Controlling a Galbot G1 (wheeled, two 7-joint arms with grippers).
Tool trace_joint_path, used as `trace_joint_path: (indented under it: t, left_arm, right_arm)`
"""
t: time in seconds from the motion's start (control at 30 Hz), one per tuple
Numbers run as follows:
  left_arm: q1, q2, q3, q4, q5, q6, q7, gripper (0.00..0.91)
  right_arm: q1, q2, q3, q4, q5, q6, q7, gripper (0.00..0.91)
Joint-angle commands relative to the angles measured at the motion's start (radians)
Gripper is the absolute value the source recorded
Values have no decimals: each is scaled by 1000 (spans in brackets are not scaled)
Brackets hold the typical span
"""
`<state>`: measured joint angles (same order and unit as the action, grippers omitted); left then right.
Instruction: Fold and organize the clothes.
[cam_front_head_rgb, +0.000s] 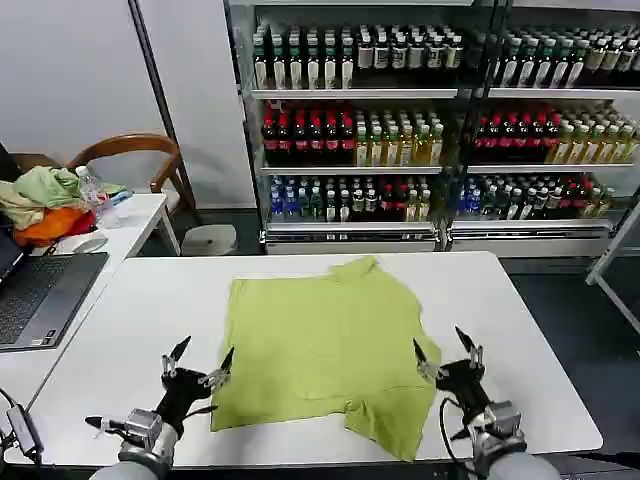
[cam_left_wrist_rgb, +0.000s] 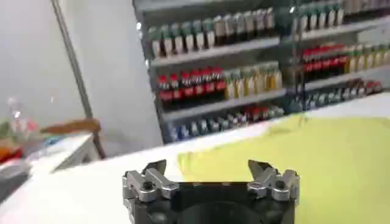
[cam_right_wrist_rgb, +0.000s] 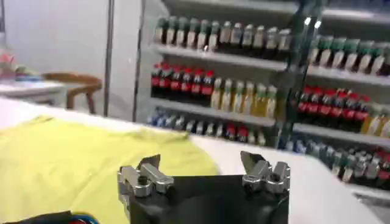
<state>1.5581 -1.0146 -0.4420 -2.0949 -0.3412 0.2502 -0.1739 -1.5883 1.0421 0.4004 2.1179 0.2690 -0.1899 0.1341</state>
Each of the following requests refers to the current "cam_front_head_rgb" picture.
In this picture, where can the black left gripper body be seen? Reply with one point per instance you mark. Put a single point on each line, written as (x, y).
(180, 390)

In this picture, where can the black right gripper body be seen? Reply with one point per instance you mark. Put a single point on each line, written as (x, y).
(462, 385)

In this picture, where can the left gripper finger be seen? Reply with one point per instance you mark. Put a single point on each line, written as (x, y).
(170, 364)
(219, 375)

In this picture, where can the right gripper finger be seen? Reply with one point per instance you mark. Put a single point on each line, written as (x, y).
(475, 356)
(426, 365)

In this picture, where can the yellow-green polo shirt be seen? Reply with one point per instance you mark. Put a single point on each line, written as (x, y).
(325, 350)

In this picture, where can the white computer mouse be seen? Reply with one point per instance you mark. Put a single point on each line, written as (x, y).
(85, 244)

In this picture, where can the light blue cloth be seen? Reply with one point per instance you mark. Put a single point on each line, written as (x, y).
(120, 196)

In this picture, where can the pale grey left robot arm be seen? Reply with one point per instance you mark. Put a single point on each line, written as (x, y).
(145, 445)

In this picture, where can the clear plastic water bottle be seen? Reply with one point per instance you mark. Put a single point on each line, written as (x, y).
(90, 192)

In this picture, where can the white shelf with bottles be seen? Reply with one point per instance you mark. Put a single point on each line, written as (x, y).
(550, 125)
(350, 125)

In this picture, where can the small white side table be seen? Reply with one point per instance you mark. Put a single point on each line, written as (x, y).
(135, 220)

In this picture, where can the silver metal frame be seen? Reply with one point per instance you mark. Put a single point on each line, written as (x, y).
(615, 270)

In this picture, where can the beige cloth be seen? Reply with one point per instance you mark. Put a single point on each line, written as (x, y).
(17, 205)

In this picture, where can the dark partition post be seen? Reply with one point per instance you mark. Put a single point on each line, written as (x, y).
(165, 115)

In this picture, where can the light green cloth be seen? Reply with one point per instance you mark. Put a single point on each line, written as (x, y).
(50, 182)

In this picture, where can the orange cloth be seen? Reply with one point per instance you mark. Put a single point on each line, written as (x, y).
(55, 222)

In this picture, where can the brown wooden chair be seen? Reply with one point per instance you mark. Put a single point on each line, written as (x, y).
(155, 150)

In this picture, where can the white stool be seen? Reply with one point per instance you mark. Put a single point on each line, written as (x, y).
(209, 239)

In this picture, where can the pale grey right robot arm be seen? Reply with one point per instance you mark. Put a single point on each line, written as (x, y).
(505, 445)

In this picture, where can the dark grey laptop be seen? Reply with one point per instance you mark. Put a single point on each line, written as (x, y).
(45, 290)

